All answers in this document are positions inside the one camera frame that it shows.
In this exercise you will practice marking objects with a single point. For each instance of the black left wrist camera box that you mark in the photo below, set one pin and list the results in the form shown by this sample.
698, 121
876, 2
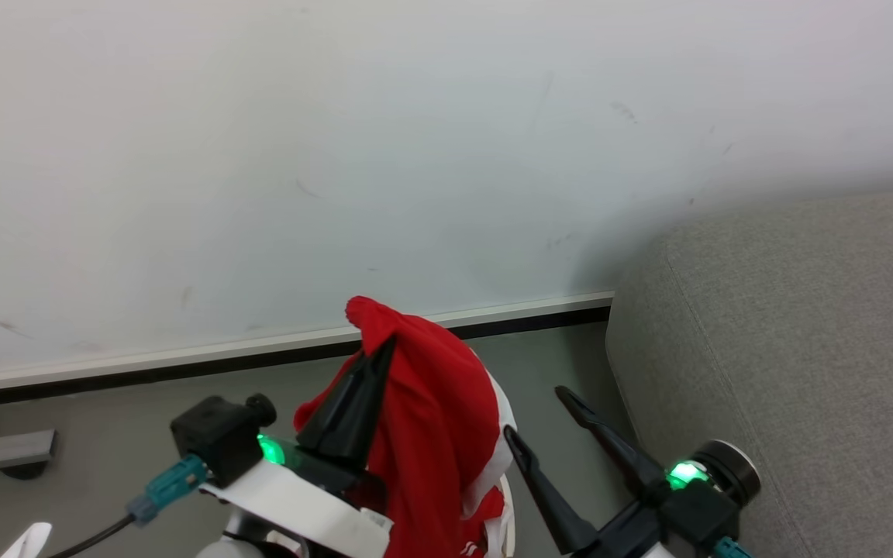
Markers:
218, 434

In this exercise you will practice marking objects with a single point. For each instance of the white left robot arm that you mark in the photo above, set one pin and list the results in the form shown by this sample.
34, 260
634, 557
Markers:
241, 546

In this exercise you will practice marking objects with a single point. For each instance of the right gripper black block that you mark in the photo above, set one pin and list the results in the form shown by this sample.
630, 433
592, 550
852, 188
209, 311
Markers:
687, 511

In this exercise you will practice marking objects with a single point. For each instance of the white plastic piece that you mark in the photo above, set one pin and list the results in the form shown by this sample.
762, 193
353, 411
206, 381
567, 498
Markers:
28, 540

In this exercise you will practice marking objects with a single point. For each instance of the teal plug at right wrist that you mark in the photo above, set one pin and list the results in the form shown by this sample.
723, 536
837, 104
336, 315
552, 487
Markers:
733, 549

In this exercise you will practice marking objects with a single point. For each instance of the grey fabric sofa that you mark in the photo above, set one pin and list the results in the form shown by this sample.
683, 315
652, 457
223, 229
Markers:
803, 372

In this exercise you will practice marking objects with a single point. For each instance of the red garment with white trim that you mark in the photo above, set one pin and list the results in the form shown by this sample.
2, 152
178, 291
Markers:
431, 418

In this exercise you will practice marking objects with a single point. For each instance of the white baseboard with black strip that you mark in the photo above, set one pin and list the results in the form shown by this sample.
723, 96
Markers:
183, 358

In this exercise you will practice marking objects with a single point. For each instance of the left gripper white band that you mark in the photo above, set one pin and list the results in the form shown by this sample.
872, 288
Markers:
299, 488

